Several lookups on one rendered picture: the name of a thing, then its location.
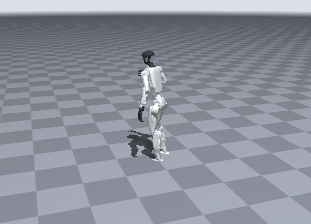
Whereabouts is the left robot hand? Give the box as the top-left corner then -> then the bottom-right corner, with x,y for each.
138,106 -> 145,122

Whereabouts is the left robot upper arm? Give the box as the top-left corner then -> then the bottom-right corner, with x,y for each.
141,69 -> 150,93

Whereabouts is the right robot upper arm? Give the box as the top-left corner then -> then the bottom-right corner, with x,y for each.
159,66 -> 167,85

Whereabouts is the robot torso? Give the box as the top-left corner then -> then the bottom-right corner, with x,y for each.
145,66 -> 166,109

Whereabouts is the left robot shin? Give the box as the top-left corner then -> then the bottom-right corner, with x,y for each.
152,133 -> 161,161

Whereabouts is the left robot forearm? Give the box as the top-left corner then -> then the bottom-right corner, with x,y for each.
139,87 -> 148,109

